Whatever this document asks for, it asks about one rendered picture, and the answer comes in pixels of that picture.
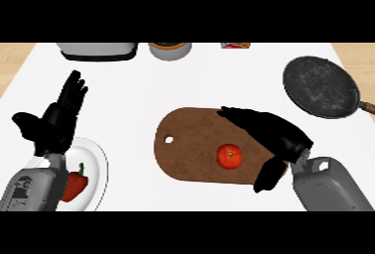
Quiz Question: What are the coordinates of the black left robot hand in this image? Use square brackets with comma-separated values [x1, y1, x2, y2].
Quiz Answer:
[11, 69, 92, 158]

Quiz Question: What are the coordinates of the brown wooden cutting board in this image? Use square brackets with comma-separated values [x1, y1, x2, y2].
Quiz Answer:
[152, 106, 290, 187]

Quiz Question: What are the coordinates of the red bell pepper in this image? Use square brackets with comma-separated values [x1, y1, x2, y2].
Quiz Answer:
[59, 162, 92, 203]

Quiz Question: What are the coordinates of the red tomato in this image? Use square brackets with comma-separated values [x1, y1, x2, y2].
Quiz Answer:
[216, 143, 245, 171]

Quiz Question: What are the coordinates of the grey pot with brown rim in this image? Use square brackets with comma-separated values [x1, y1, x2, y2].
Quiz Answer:
[148, 42, 194, 62]

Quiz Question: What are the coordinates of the red and white box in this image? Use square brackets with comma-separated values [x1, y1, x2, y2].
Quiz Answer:
[220, 42, 253, 50]

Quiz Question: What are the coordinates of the grey and black appliance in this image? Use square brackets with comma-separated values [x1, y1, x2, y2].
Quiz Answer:
[55, 42, 139, 63]

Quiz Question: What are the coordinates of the dark grey frying pan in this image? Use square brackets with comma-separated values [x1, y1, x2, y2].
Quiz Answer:
[281, 56, 375, 120]

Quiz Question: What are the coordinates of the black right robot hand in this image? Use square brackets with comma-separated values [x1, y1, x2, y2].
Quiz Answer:
[216, 105, 315, 194]

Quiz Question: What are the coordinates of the white plate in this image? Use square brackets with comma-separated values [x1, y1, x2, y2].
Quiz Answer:
[25, 136, 110, 212]

